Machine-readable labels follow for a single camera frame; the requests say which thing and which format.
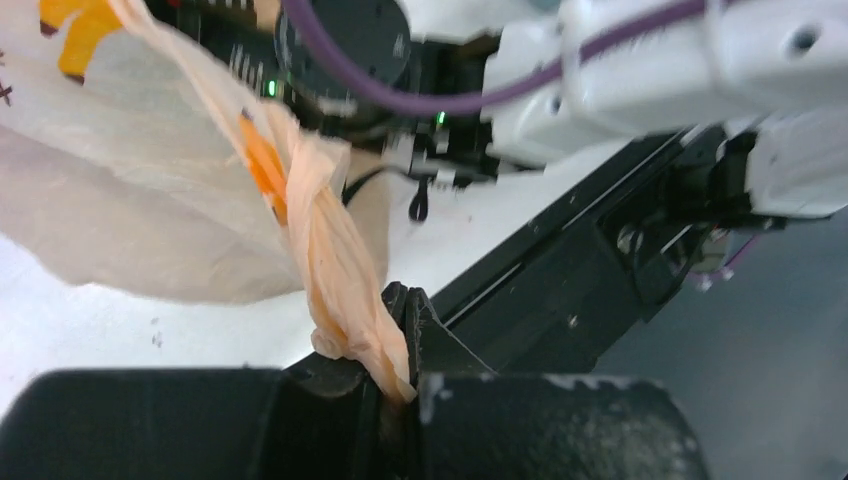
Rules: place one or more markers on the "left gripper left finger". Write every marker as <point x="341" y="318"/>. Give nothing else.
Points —
<point x="317" y="419"/>

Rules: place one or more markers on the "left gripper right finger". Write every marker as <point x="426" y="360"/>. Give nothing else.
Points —
<point x="469" y="422"/>

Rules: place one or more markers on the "orange plastic bag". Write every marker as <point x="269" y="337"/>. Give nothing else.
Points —
<point x="156" y="210"/>

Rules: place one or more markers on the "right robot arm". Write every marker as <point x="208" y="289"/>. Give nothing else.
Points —
<point x="774" y="73"/>

